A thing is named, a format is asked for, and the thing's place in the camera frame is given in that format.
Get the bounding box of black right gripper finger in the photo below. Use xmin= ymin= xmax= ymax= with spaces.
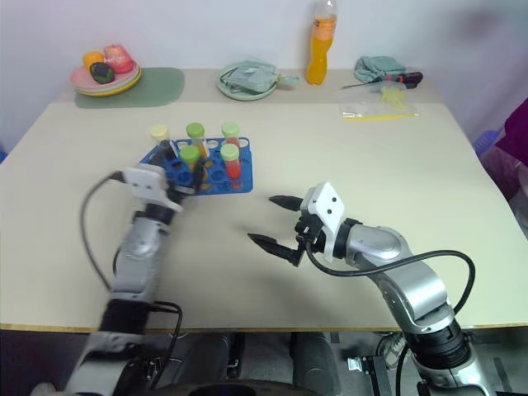
xmin=247 ymin=233 xmax=299 ymax=262
xmin=268 ymin=195 xmax=304 ymax=213

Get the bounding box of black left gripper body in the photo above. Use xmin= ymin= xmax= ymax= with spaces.
xmin=165 ymin=181 xmax=196 ymax=205

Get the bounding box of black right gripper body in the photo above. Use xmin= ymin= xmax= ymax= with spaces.
xmin=290 ymin=205 xmax=328 ymax=269

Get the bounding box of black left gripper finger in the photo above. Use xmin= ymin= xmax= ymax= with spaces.
xmin=191 ymin=158 xmax=206 ymax=194
xmin=153 ymin=142 xmax=177 ymax=167

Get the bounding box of green-capped yellow liquid test tube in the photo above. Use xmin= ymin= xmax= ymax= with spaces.
xmin=178 ymin=145 xmax=201 ymax=182
xmin=185 ymin=122 xmax=210 ymax=158

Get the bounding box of yellow-capped test tube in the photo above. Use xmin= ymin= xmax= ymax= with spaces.
xmin=148 ymin=125 xmax=172 ymax=150

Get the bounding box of green-capped red liquid test tube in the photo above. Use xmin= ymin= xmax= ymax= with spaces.
xmin=219 ymin=143 xmax=243 ymax=182
xmin=221 ymin=121 xmax=242 ymax=146

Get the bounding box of blue test tube rack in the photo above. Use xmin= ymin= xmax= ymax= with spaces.
xmin=139 ymin=137 xmax=255 ymax=196

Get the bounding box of green placemat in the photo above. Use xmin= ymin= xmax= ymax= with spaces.
xmin=74 ymin=67 xmax=186 ymax=110

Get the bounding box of stack of pastel plates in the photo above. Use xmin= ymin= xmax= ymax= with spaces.
xmin=69 ymin=64 xmax=143 ymax=98

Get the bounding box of pale green plate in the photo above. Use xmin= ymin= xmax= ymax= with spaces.
xmin=216 ymin=62 xmax=279 ymax=101

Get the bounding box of dark green toy avocado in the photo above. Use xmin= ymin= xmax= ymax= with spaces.
xmin=89 ymin=62 xmax=116 ymax=84

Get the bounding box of red toy fruit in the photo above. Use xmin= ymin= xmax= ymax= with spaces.
xmin=102 ymin=44 xmax=135 ymax=75

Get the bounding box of pale green cloth pouch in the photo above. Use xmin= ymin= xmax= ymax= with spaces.
xmin=224 ymin=59 xmax=301 ymax=94

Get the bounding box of dark rounded robot leg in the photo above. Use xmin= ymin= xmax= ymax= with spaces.
xmin=290 ymin=331 xmax=344 ymax=385
xmin=179 ymin=332 xmax=237 ymax=385

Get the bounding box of orange toy fruit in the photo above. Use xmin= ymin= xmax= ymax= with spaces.
xmin=82 ymin=50 xmax=105 ymax=69

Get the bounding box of clear plastic zip bag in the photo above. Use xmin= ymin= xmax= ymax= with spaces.
xmin=337 ymin=83 xmax=421 ymax=122

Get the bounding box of orange soda bottle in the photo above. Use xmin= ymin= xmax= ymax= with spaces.
xmin=305 ymin=0 xmax=340 ymax=87

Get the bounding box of crumpled teal cloth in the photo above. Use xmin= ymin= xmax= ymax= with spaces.
xmin=355 ymin=54 xmax=408 ymax=83

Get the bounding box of black red screwdriver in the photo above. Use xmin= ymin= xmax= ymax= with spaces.
xmin=342 ymin=71 xmax=425 ymax=90

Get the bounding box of blue plastic stool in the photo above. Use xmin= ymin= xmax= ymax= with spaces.
xmin=473 ymin=129 xmax=507 ymax=157

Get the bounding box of maroon cloth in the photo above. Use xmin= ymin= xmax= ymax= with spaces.
xmin=494 ymin=97 xmax=528 ymax=167

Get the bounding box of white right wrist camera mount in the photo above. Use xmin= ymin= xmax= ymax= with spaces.
xmin=303 ymin=181 xmax=350 ymax=263

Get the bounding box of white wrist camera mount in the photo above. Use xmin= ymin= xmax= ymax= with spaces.
xmin=303 ymin=181 xmax=350 ymax=263
xmin=120 ymin=163 xmax=185 ymax=214

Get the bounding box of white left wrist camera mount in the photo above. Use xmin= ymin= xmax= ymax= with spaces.
xmin=120 ymin=163 xmax=185 ymax=214

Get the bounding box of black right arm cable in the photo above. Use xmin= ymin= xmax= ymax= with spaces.
xmin=304 ymin=238 xmax=476 ymax=318

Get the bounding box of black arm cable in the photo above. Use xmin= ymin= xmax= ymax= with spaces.
xmin=304 ymin=238 xmax=476 ymax=318
xmin=79 ymin=170 xmax=125 ymax=291
xmin=146 ymin=301 xmax=184 ymax=384

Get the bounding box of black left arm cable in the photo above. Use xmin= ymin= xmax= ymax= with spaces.
xmin=79 ymin=170 xmax=125 ymax=291

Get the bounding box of black lower arm cable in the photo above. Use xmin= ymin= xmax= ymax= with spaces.
xmin=146 ymin=301 xmax=184 ymax=384

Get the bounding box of metal table bracket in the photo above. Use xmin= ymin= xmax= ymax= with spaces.
xmin=345 ymin=353 xmax=399 ymax=396

